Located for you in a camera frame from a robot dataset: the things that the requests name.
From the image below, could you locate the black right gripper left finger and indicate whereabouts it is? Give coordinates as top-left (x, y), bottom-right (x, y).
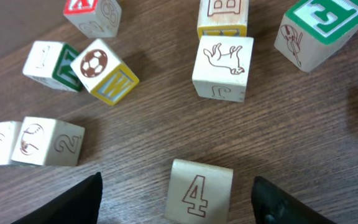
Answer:
top-left (12, 172), bottom-right (103, 224)

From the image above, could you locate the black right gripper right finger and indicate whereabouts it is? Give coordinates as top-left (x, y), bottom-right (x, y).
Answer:
top-left (251, 176), bottom-right (334, 224)

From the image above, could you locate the wooden block number 4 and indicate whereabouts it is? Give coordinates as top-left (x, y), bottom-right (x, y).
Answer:
top-left (164, 159), bottom-right (234, 224)

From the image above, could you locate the wooden block blue 2 side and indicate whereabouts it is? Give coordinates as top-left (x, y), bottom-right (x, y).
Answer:
top-left (11, 116), bottom-right (85, 166)

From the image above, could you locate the wooden block soccer ball yellow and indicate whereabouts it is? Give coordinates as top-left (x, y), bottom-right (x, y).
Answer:
top-left (70, 39), bottom-right (139, 105)

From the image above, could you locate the wooden block animal drawing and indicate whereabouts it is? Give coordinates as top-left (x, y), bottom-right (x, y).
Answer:
top-left (192, 35), bottom-right (254, 102)

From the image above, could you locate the wooden block green E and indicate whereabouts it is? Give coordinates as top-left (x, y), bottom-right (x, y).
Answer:
top-left (274, 0), bottom-right (358, 72)

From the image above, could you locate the wooden block red X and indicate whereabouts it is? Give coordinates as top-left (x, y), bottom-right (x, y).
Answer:
top-left (63, 0), bottom-right (122, 38)

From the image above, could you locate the wooden block yellow side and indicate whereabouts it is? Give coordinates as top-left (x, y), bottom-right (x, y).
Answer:
top-left (197, 0), bottom-right (249, 39)

